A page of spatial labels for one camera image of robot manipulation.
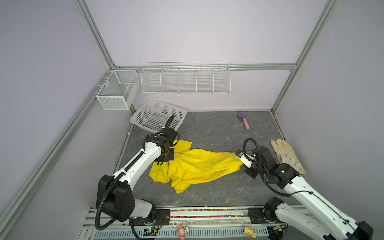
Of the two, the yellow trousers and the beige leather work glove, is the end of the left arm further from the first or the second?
the beige leather work glove

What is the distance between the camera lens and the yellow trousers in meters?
0.78

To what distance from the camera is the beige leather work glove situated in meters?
0.93
